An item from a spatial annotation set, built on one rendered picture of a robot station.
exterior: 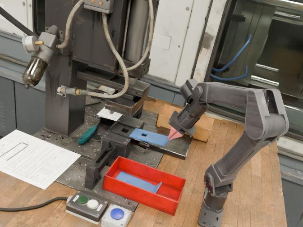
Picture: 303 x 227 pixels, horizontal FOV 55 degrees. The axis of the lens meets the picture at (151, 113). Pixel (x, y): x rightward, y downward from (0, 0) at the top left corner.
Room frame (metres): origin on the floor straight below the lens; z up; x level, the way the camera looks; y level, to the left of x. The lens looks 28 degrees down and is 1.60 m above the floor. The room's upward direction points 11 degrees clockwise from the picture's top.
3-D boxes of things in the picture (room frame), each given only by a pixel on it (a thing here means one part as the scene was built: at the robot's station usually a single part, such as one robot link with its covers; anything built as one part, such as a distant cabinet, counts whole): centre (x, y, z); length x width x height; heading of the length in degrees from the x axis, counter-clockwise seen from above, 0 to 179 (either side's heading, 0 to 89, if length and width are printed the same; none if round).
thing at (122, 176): (0.75, 0.00, 0.92); 0.15 x 0.07 x 0.03; 74
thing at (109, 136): (0.98, 0.09, 0.98); 0.20 x 0.10 x 0.01; 167
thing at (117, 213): (0.60, 0.04, 0.93); 0.04 x 0.04 x 0.02
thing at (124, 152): (0.98, 0.09, 0.94); 0.20 x 0.10 x 0.07; 167
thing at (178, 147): (1.06, -0.11, 0.91); 0.17 x 0.16 x 0.02; 167
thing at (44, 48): (0.92, 0.39, 1.25); 0.19 x 0.07 x 0.19; 167
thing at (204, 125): (1.21, -0.17, 0.93); 0.25 x 0.13 x 0.08; 77
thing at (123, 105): (0.98, 0.16, 1.22); 0.26 x 0.18 x 0.30; 77
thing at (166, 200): (0.75, -0.02, 0.93); 0.25 x 0.12 x 0.06; 77
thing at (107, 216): (0.60, 0.04, 0.90); 0.07 x 0.07 x 0.06; 77
